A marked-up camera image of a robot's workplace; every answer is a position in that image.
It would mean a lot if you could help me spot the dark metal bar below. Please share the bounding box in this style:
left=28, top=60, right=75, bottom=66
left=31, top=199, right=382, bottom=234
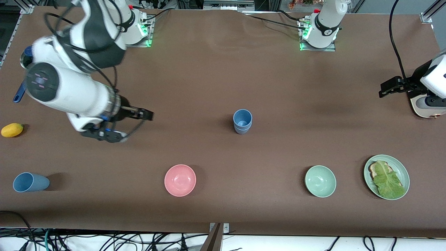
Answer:
left=200, top=223, right=224, bottom=251

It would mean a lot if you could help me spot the pale green bowl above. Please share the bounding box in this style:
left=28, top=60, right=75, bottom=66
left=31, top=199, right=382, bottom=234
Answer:
left=305, top=165, right=337, bottom=198

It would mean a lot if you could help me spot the glass lid with blue knob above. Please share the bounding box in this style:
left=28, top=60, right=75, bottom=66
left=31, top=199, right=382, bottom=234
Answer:
left=20, top=46, right=34, bottom=69

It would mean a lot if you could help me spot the cream toaster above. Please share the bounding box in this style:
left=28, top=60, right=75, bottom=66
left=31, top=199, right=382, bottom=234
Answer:
left=409, top=93, right=446, bottom=119

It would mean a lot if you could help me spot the pink bowl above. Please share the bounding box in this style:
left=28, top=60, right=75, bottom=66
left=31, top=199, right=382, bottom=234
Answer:
left=164, top=164, right=197, bottom=197

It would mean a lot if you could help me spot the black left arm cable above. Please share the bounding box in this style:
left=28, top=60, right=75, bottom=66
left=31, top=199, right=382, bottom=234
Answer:
left=390, top=0, right=409, bottom=81

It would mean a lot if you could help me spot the grey metal box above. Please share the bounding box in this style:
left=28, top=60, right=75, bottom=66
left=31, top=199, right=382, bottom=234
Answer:
left=203, top=0, right=255, bottom=11

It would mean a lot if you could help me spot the plain blue cup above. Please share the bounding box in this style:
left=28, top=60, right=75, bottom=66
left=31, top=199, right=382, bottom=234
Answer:
left=233, top=109, right=253, bottom=130
left=13, top=172, right=50, bottom=193

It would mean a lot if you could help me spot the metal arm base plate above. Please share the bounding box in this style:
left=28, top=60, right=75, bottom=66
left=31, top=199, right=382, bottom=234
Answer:
left=299, top=19, right=337, bottom=52
left=124, top=16, right=154, bottom=47

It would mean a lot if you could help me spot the blue saucepan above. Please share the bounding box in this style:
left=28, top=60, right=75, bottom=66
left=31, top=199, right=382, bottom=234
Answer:
left=13, top=81, right=28, bottom=104

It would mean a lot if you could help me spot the green lettuce leaf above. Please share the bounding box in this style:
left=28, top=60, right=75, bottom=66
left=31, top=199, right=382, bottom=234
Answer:
left=373, top=160, right=406, bottom=199

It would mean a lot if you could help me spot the pale green plate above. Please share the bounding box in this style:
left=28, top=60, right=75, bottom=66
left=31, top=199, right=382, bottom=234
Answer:
left=363, top=154, right=410, bottom=200

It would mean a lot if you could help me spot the toasted bread slice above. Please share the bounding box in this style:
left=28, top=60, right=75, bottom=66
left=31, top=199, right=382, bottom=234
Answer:
left=369, top=161, right=394, bottom=182

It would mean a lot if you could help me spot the yellow lemon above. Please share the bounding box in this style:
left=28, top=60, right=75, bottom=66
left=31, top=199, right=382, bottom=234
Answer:
left=1, top=123, right=24, bottom=138

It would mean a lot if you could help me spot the brown table cover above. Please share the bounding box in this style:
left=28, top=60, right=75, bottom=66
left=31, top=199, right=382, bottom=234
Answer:
left=0, top=6, right=446, bottom=238

